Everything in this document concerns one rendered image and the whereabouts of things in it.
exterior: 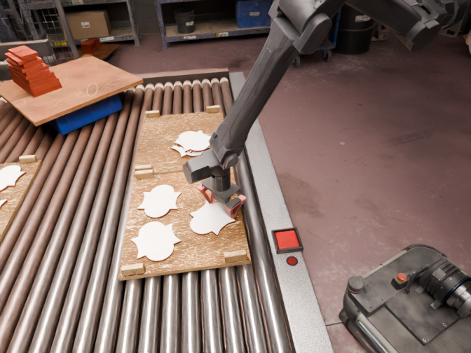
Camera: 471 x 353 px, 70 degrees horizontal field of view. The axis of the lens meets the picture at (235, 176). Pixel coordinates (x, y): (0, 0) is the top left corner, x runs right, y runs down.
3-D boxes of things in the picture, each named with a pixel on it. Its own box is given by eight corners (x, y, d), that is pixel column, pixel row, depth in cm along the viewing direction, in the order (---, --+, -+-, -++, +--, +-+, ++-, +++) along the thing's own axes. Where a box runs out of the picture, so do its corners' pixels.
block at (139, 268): (146, 267, 90) (144, 262, 88) (145, 274, 88) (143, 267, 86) (123, 270, 89) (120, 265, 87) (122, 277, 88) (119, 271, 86)
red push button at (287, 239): (294, 232, 99) (294, 230, 98) (299, 249, 95) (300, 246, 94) (274, 235, 99) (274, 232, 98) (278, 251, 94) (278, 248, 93)
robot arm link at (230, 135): (339, 19, 56) (304, -19, 60) (317, 17, 53) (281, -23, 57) (238, 168, 88) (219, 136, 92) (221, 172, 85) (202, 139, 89)
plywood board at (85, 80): (90, 57, 185) (90, 54, 184) (144, 82, 158) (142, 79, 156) (-8, 90, 158) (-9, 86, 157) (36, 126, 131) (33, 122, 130)
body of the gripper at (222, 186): (225, 204, 94) (224, 183, 89) (200, 188, 99) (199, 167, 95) (241, 192, 98) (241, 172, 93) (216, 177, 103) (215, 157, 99)
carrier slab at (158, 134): (222, 113, 154) (222, 110, 153) (230, 169, 122) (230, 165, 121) (145, 120, 152) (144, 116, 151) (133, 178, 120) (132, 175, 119)
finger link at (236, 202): (230, 227, 98) (230, 204, 92) (213, 216, 102) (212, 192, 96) (246, 215, 102) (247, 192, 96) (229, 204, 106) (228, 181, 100)
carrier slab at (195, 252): (232, 169, 122) (232, 166, 121) (251, 263, 91) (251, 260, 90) (134, 180, 120) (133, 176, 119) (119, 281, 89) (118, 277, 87)
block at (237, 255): (245, 255, 91) (245, 248, 90) (246, 260, 90) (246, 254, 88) (223, 258, 91) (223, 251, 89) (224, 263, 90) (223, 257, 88)
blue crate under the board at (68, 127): (92, 90, 177) (86, 71, 170) (125, 108, 160) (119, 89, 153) (32, 113, 160) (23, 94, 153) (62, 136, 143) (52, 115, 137)
